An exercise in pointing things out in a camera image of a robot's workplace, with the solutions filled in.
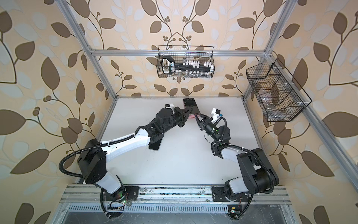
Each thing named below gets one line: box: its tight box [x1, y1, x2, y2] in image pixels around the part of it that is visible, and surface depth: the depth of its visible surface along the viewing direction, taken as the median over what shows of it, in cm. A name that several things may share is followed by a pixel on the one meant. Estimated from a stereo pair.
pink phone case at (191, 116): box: [187, 113, 196, 119], surface depth 76 cm
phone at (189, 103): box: [182, 98, 200, 115], surface depth 83 cm
